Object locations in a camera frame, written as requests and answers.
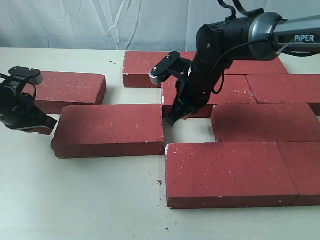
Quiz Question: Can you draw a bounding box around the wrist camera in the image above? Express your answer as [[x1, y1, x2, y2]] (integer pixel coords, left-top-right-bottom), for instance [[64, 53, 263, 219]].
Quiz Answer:
[[148, 51, 192, 86], [8, 66, 44, 85]]

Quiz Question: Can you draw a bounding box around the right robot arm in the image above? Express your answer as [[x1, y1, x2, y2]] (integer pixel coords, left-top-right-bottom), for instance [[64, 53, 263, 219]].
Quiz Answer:
[[166, 12, 320, 126]]

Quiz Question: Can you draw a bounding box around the red brick third row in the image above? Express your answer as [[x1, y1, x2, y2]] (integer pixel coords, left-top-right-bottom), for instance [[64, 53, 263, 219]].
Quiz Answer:
[[211, 103, 320, 143]]

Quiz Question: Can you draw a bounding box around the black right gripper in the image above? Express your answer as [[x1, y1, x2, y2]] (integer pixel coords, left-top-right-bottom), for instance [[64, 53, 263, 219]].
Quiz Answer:
[[166, 58, 225, 127]]

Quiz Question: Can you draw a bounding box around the red brick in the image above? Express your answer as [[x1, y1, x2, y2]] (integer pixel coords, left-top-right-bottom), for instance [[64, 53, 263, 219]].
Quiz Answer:
[[277, 142, 320, 207], [51, 104, 165, 159], [165, 142, 299, 209], [121, 51, 198, 89], [161, 75, 257, 118], [224, 57, 289, 76]]

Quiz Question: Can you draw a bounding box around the white backdrop cloth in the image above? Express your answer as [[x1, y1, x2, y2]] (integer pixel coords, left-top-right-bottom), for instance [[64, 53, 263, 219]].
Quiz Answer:
[[0, 0, 320, 55]]

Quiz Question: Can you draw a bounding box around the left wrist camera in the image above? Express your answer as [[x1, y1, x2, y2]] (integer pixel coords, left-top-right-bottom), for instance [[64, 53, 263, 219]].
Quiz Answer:
[[8, 66, 44, 85]]

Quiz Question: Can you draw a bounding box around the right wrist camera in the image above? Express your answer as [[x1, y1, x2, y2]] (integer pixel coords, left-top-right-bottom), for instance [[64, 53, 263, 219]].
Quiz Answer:
[[148, 51, 192, 86]]

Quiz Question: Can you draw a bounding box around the red brick second row right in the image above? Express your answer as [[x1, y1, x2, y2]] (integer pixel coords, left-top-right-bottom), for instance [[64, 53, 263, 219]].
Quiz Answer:
[[246, 74, 320, 117]]

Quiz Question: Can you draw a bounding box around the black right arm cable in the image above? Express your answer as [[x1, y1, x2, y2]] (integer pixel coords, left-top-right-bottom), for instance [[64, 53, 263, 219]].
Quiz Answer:
[[209, 0, 320, 96]]

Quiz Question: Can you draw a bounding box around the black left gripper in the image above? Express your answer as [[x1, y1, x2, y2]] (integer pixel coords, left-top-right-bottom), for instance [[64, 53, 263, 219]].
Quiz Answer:
[[0, 84, 58, 136]]

